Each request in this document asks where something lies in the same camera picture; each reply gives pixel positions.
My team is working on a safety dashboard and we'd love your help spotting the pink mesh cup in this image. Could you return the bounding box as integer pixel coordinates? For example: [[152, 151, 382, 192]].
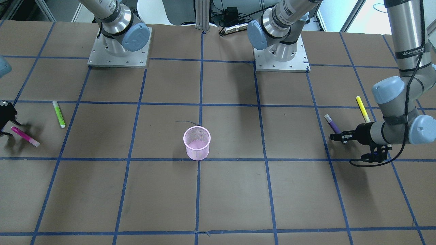
[[183, 126, 211, 161]]

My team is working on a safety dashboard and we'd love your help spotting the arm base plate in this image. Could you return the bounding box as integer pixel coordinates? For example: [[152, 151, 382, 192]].
[[253, 35, 311, 72], [87, 32, 152, 68]]

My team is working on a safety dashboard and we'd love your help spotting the black power adapter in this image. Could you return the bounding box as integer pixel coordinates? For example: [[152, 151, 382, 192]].
[[223, 7, 239, 22]]

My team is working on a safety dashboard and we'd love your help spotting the purple highlighter pen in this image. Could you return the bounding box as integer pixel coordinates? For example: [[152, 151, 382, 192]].
[[324, 114, 341, 134]]

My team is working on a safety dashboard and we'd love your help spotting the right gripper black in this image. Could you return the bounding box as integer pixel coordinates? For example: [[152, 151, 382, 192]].
[[0, 101, 21, 137]]

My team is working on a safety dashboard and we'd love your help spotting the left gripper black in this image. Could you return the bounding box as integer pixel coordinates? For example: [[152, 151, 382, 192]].
[[329, 122, 374, 145]]

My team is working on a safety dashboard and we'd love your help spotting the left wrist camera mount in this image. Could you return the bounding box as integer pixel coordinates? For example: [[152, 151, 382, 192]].
[[360, 143, 392, 163]]

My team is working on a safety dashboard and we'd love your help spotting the yellow highlighter pen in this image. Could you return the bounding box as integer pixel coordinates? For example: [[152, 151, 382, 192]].
[[355, 96, 371, 123]]

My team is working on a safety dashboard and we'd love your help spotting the green highlighter pen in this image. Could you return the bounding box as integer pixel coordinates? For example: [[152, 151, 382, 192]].
[[52, 100, 66, 128]]

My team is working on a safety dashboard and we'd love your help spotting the aluminium frame post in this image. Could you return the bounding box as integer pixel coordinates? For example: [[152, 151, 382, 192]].
[[195, 0, 210, 34]]

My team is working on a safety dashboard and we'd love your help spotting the pink highlighter pen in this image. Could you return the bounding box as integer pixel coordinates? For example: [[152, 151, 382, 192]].
[[11, 127, 40, 147]]

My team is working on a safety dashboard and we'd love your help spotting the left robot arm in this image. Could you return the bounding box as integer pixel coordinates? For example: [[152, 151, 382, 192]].
[[247, 0, 435, 146]]

